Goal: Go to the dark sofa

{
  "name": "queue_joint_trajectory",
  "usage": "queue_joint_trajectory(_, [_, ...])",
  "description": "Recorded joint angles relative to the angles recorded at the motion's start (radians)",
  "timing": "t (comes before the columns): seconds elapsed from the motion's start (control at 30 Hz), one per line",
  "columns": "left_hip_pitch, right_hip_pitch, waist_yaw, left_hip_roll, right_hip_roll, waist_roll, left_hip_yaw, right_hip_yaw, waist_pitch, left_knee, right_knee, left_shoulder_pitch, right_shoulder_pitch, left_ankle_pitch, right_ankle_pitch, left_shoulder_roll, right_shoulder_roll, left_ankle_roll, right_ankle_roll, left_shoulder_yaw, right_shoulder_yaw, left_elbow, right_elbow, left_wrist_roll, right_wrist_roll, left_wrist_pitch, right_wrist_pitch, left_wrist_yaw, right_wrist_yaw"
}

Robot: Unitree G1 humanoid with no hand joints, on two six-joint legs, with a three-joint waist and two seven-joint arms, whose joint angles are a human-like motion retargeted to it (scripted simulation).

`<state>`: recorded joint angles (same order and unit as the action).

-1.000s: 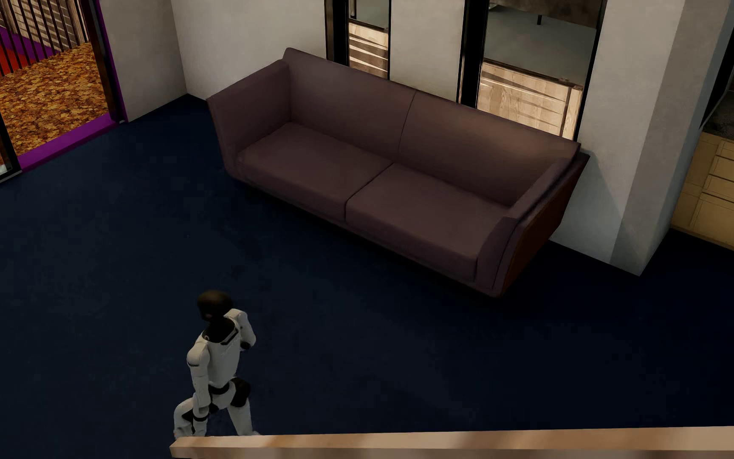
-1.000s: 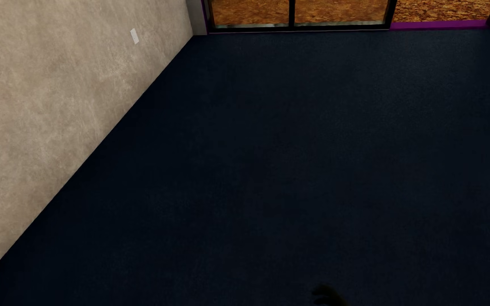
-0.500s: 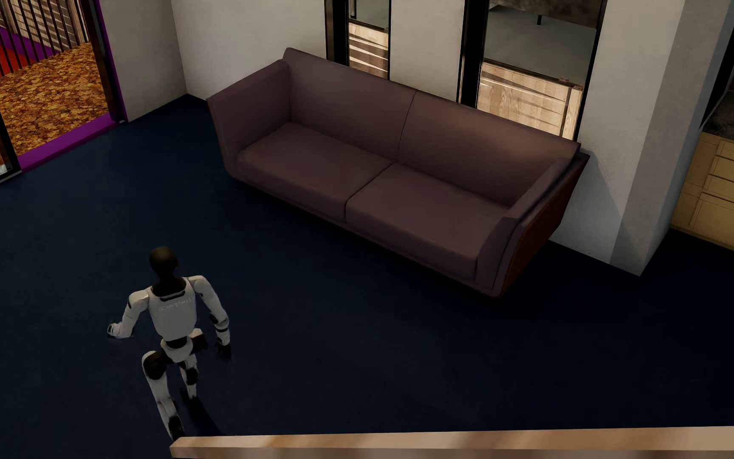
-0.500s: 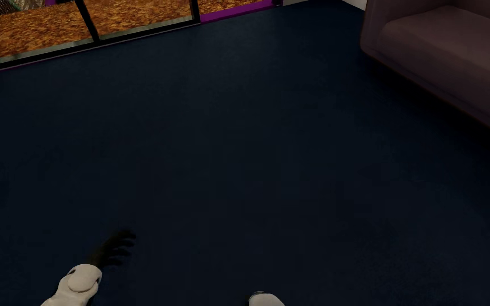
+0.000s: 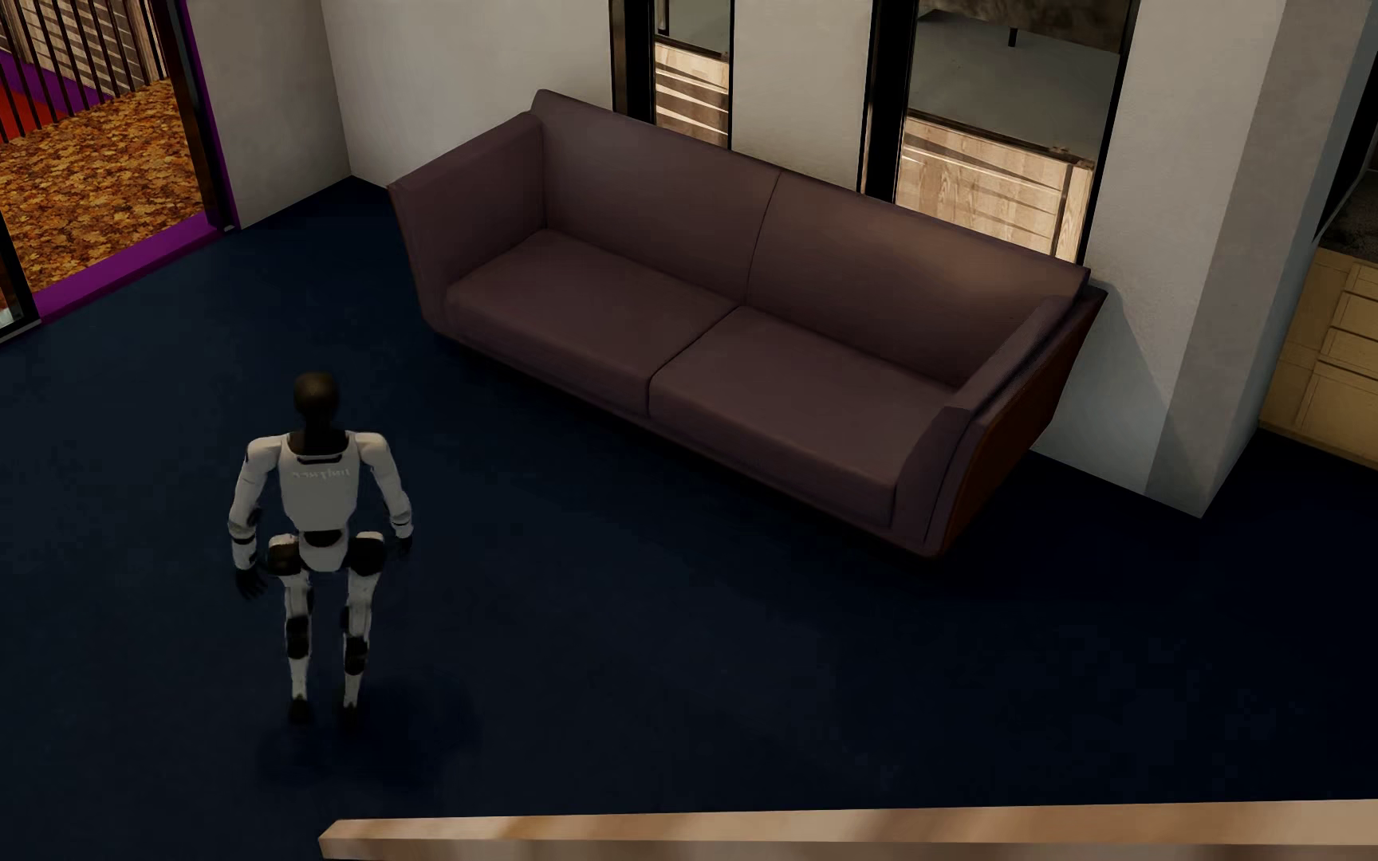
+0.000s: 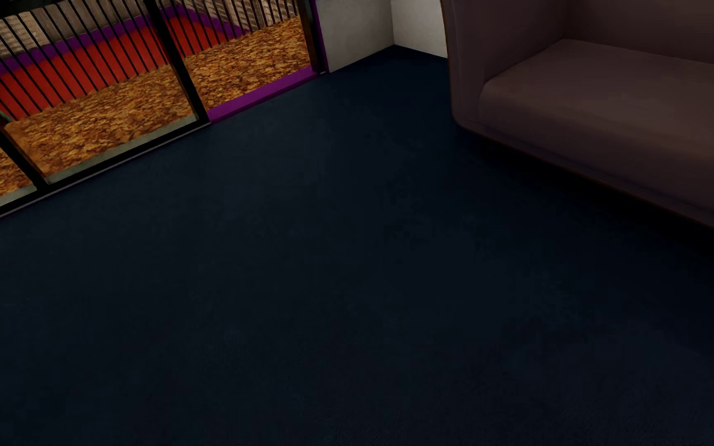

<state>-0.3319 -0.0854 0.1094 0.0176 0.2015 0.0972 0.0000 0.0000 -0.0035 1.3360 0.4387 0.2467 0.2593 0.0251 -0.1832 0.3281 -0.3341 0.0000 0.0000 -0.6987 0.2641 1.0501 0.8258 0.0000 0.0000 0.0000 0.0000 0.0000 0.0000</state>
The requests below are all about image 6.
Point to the dark brown sofa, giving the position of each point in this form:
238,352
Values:
611,105

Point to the black framed glass door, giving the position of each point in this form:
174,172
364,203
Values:
174,62

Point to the black balcony railing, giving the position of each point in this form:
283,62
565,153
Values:
84,43

